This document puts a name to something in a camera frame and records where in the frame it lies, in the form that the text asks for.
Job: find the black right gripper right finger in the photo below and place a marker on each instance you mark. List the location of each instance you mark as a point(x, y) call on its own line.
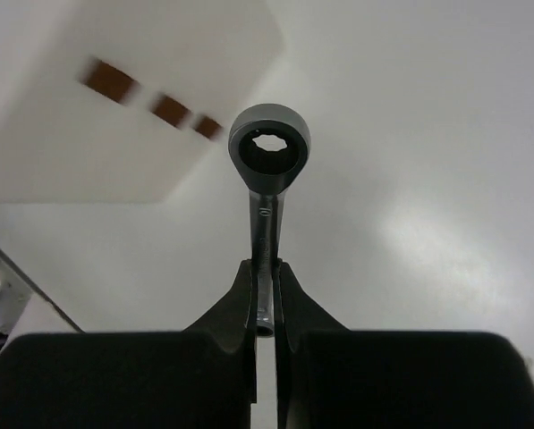
point(328, 376)

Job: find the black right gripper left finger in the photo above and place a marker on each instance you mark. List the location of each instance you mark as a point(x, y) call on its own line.
point(201, 377)

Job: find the small combination wrench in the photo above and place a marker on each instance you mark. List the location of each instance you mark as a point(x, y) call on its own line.
point(269, 145)

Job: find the white drawer cabinet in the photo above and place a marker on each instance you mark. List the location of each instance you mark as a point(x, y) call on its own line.
point(116, 101)

